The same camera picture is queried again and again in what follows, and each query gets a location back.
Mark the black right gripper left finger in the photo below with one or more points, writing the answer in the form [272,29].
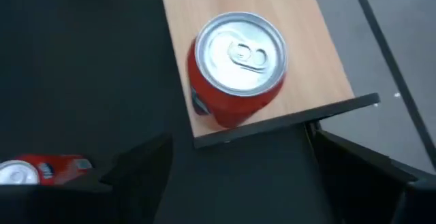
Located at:
[102,203]

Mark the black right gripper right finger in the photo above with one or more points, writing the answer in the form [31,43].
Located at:
[368,190]

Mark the red Fanta soda can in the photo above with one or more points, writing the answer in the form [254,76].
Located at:
[54,169]
[238,57]

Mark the wooden shelf black frame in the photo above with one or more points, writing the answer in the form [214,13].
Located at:
[306,47]

